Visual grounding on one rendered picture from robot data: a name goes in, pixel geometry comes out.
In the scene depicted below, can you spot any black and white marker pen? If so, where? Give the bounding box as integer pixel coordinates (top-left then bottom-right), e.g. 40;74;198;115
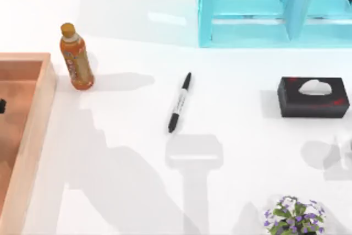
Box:
168;72;193;134

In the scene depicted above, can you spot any orange bottle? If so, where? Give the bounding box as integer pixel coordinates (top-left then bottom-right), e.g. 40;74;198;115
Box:
59;22;95;91

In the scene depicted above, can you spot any light blue rack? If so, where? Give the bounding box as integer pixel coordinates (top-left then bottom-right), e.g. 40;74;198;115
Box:
197;0;352;48

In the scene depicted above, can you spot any black tissue box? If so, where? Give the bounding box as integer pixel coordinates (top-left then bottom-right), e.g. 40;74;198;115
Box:
277;76;349;118

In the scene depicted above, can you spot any white tissue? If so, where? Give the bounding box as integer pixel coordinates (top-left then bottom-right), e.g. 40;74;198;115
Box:
299;79;332;97

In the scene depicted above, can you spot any salmon-coloured shallow box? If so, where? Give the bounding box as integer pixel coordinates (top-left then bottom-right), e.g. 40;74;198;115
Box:
0;52;58;235

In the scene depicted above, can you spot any purple flowering potted plant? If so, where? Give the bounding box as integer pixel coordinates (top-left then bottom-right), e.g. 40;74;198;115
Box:
263;195;327;235

